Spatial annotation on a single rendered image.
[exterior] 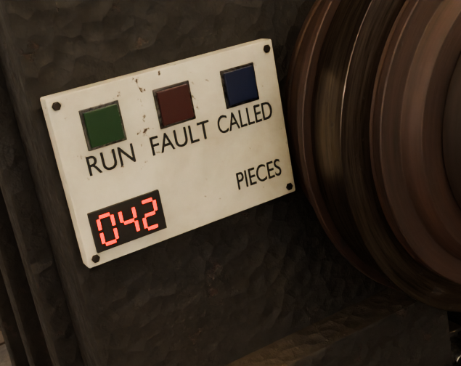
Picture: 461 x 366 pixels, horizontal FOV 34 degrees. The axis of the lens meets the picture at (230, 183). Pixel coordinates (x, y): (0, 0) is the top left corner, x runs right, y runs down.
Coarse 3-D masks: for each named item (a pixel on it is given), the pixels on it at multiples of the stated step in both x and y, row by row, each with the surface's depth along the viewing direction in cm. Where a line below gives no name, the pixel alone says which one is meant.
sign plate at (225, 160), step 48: (240, 48) 81; (48, 96) 73; (96, 96) 74; (144, 96) 76; (192, 96) 79; (144, 144) 78; (192, 144) 80; (240, 144) 83; (96, 192) 76; (144, 192) 79; (192, 192) 81; (240, 192) 84; (288, 192) 88; (96, 240) 77; (144, 240) 80
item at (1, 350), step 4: (4, 344) 241; (0, 348) 239; (4, 348) 239; (0, 352) 236; (4, 352) 236; (0, 356) 234; (4, 356) 234; (8, 356) 233; (0, 360) 232; (4, 360) 231; (8, 360) 231; (0, 364) 230; (4, 364) 229; (8, 364) 228
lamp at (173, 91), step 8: (176, 88) 78; (184, 88) 78; (160, 96) 77; (168, 96) 77; (176, 96) 78; (184, 96) 78; (160, 104) 77; (168, 104) 77; (176, 104) 78; (184, 104) 78; (160, 112) 77; (168, 112) 78; (176, 112) 78; (184, 112) 78; (192, 112) 79; (168, 120) 78; (176, 120) 78
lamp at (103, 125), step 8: (88, 112) 73; (96, 112) 74; (104, 112) 74; (112, 112) 75; (88, 120) 74; (96, 120) 74; (104, 120) 74; (112, 120) 75; (120, 120) 75; (88, 128) 74; (96, 128) 74; (104, 128) 74; (112, 128) 75; (120, 128) 75; (88, 136) 74; (96, 136) 74; (104, 136) 75; (112, 136) 75; (120, 136) 76; (96, 144) 74; (104, 144) 75
